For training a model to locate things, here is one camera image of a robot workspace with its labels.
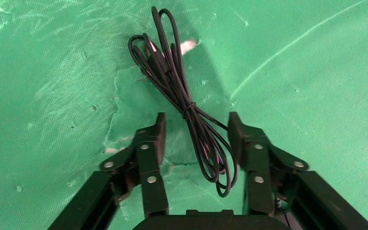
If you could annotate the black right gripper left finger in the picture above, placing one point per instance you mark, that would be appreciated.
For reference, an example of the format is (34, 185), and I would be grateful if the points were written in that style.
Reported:
(149, 158)

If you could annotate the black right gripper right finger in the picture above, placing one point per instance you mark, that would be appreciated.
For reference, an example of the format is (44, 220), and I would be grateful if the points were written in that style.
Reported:
(257, 158)

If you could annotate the torn green table cloth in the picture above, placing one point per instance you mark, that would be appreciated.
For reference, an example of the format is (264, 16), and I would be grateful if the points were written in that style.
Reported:
(298, 95)

